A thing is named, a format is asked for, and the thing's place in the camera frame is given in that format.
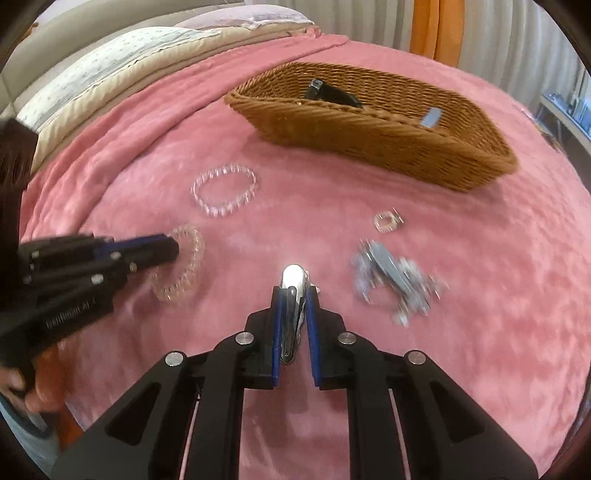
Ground clear bead bracelet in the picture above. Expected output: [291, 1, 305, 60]
[190, 163, 259, 219]

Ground left hand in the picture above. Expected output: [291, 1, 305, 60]
[1, 346, 67, 414]

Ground beige grey curtains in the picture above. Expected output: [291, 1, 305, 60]
[244, 0, 585, 114]

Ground items on bed corner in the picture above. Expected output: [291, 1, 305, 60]
[521, 107, 563, 151]

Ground white desk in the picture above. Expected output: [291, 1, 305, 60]
[536, 93, 590, 156]

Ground beige quilt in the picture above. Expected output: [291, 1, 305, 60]
[31, 22, 321, 173]

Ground small gold ring charm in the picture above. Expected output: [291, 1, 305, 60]
[373, 208, 405, 233]

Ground white dotted pillow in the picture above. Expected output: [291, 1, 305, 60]
[17, 27, 221, 131]

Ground light blue hair clip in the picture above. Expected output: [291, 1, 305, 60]
[420, 107, 443, 128]

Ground pale pink bead bracelet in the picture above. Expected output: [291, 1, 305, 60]
[149, 223, 205, 305]

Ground black watch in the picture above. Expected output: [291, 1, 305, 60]
[304, 78, 363, 109]

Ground orange curtain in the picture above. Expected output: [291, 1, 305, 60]
[409, 0, 466, 67]

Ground pink bed blanket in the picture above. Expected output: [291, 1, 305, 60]
[21, 35, 590, 471]

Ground lilac pillow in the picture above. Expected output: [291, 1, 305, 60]
[177, 4, 312, 30]

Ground silver hair clip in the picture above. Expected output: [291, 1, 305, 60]
[280, 264, 310, 364]

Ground brown wicker basket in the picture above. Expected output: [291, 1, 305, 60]
[225, 62, 518, 192]

